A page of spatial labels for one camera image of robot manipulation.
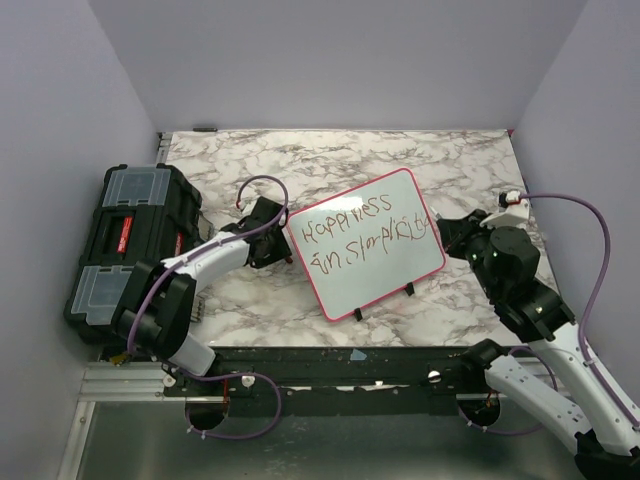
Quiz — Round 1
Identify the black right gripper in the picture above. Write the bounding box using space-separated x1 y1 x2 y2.
438 207 504 298

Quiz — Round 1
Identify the pink framed whiteboard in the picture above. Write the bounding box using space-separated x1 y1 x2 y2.
287 168 446 322

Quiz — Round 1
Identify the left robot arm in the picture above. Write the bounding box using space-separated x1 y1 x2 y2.
110 196 292 395

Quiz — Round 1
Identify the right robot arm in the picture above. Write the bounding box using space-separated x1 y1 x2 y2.
437 210 639 479

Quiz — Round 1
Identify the black whiteboard clip right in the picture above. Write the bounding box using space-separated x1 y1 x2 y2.
404 282 415 296

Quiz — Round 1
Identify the black plastic toolbox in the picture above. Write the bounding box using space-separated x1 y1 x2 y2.
64 164 213 345

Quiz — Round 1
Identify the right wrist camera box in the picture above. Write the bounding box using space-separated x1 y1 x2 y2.
480 190 530 228

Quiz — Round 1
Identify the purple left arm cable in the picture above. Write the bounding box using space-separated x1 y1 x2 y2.
124 175 290 441

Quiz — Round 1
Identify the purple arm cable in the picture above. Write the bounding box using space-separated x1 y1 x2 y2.
467 193 640 436
124 175 290 441

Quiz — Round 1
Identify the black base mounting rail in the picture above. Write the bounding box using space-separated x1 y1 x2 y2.
164 340 508 417

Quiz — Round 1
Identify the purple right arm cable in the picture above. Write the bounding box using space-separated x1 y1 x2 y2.
467 193 640 436

